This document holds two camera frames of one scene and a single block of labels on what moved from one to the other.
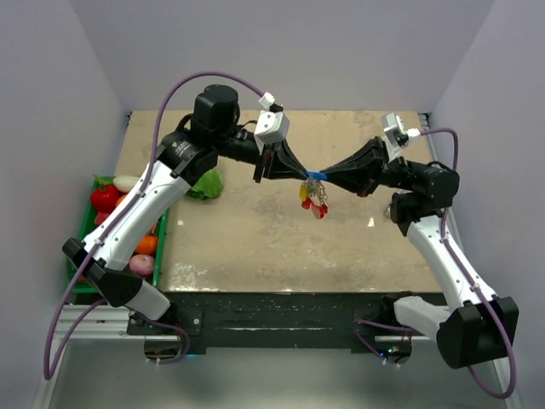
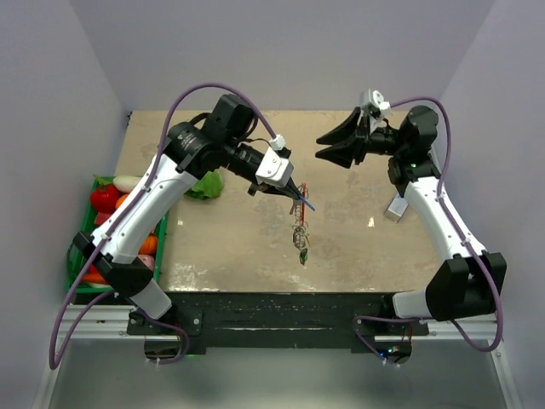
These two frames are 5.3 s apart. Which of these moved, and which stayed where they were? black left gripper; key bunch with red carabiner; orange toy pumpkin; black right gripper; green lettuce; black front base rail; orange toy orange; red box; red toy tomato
Moved: key bunch with red carabiner; black left gripper; black right gripper
Stayed: red toy tomato; orange toy pumpkin; orange toy orange; black front base rail; green lettuce; red box
